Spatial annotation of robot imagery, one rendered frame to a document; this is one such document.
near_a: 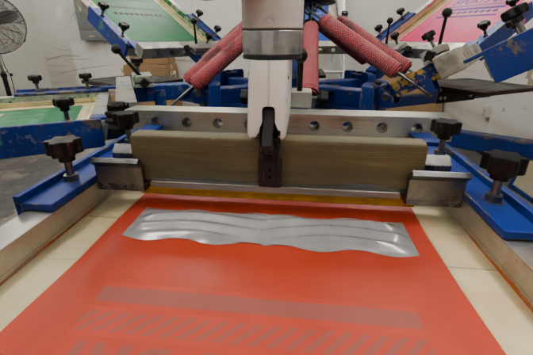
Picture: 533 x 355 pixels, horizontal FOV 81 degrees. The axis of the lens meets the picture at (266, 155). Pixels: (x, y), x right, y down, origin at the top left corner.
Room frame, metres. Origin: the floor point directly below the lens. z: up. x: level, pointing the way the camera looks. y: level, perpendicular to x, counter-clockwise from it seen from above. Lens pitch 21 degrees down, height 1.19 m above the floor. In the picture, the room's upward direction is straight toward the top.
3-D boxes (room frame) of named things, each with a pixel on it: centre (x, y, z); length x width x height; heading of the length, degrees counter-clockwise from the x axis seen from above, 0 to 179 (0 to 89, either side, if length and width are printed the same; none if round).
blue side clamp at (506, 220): (0.42, -0.29, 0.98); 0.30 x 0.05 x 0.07; 174
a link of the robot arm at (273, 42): (0.42, -0.01, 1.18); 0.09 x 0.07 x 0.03; 174
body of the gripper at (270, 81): (0.42, -0.01, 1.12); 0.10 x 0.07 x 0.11; 174
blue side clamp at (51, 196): (0.48, 0.27, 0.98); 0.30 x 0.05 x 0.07; 174
